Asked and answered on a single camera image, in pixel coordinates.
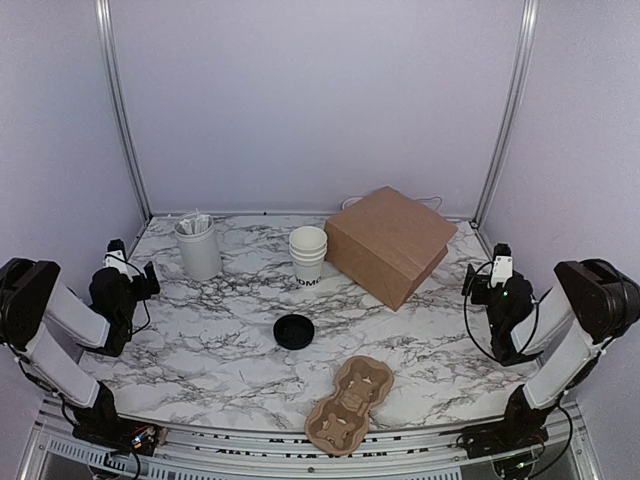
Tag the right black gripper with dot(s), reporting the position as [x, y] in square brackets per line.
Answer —
[479, 281]

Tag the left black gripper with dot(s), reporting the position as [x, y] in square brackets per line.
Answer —
[145, 291]

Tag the brown paper bag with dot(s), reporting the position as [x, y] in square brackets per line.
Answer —
[388, 244]

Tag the black plastic cup lid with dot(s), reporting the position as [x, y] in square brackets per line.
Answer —
[293, 331]

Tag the stack of white paper cups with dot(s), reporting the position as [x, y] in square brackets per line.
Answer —
[308, 247]

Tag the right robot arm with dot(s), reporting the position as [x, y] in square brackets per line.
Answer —
[590, 305]

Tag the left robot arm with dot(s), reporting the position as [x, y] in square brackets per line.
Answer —
[33, 297]

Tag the white canister with stirrers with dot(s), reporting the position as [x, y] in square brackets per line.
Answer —
[196, 238]

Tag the brown cardboard cup carrier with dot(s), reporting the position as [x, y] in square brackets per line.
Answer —
[338, 423]

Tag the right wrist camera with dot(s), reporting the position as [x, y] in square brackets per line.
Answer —
[502, 265]

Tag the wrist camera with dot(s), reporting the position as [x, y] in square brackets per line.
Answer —
[502, 265]
[115, 254]

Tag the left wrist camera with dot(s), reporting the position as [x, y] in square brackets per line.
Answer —
[115, 254]

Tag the aluminium front rail base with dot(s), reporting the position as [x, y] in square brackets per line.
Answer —
[191, 452]

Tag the left aluminium frame post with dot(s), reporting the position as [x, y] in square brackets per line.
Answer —
[109, 51]

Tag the aluminium frame post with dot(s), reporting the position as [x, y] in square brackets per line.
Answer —
[515, 95]
[109, 51]

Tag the right aluminium frame post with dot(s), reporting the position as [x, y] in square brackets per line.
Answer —
[515, 95]

